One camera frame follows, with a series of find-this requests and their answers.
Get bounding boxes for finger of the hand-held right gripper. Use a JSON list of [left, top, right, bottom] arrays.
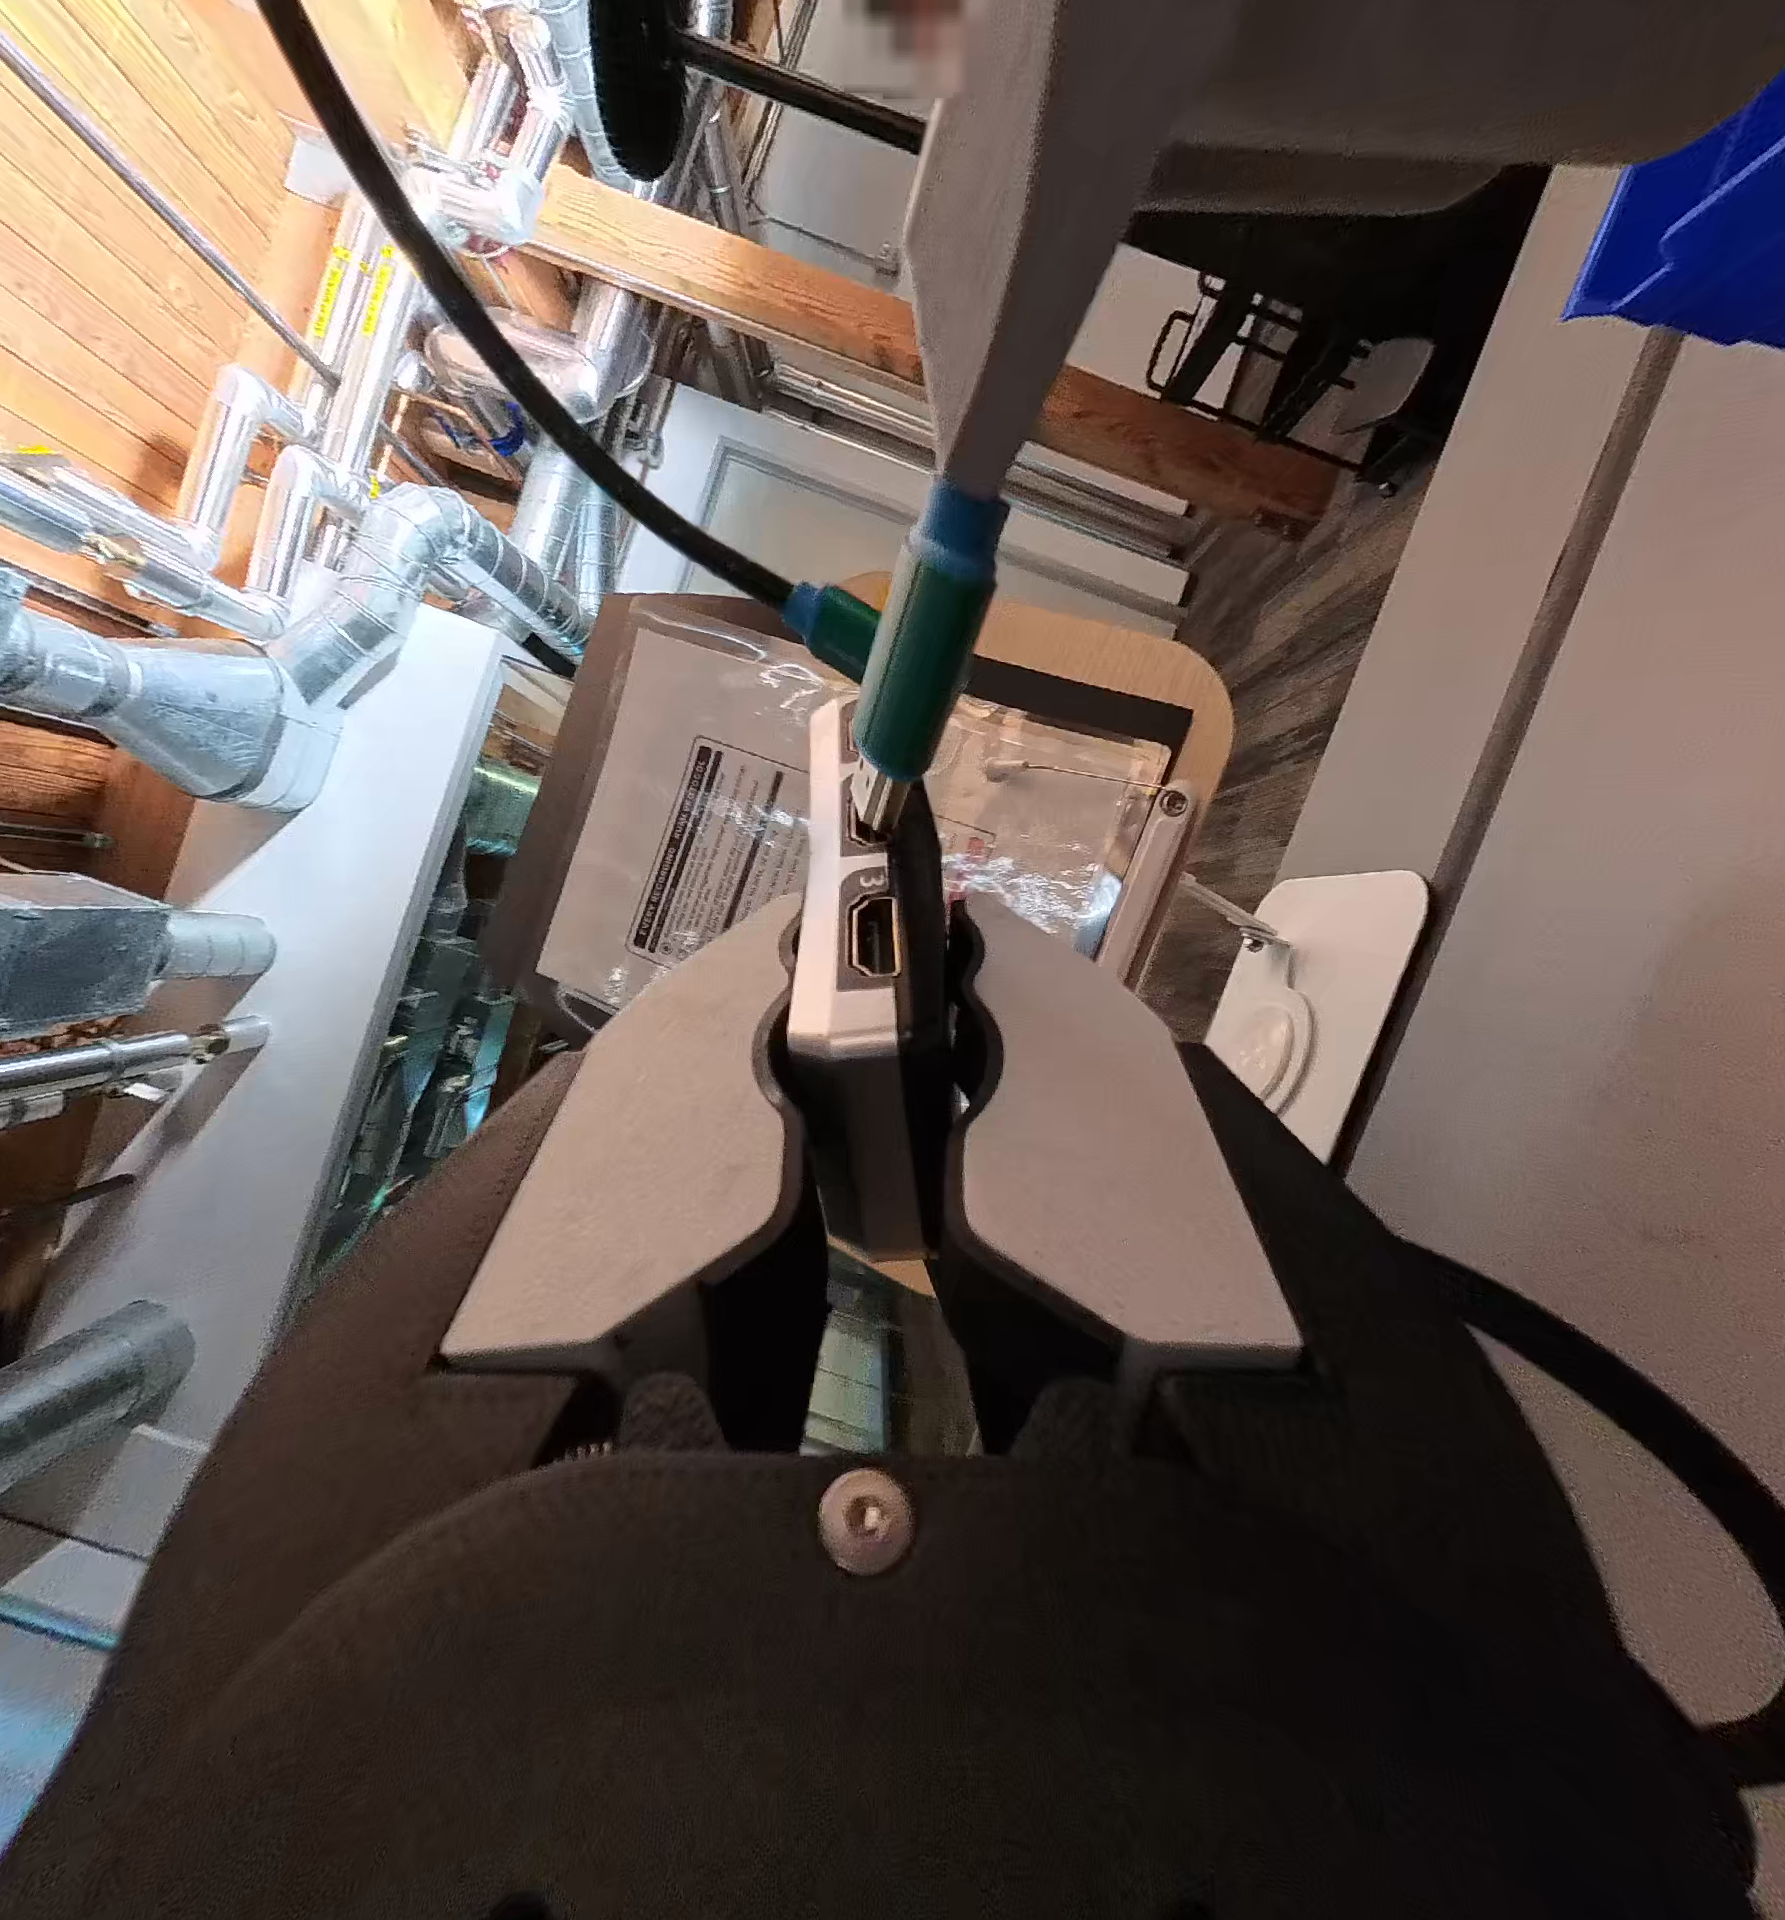
[[905, 0, 1210, 504]]

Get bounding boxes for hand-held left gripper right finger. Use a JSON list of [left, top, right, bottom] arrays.
[[934, 896, 1310, 1450]]

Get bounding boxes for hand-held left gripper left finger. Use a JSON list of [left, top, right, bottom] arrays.
[[438, 900, 834, 1446]]

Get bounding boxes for silver hdmi switch box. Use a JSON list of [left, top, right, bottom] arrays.
[[784, 694, 973, 1265]]

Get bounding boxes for hdmi cable with green plug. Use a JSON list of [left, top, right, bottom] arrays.
[[844, 484, 1018, 839]]

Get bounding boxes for long black hdmi cable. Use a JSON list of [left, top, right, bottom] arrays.
[[250, 0, 882, 685]]

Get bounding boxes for wooden ceiling beam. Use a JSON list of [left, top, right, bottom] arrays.
[[524, 157, 1345, 535]]

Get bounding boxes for white plastic plate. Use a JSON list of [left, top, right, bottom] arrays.
[[1203, 869, 1433, 1163]]

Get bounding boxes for black ribbed disc with rod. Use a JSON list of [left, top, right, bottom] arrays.
[[588, 0, 927, 186]]

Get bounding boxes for label-covered wooden board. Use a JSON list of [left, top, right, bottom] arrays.
[[524, 570, 1237, 1053]]

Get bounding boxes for silver insulated ceiling pipes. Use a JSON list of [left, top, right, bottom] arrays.
[[0, 0, 773, 1540]]

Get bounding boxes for blue plastic bin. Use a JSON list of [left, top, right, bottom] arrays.
[[1564, 0, 1785, 367]]

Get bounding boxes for black metal chair frame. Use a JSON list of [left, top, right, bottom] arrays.
[[1147, 269, 1441, 498]]

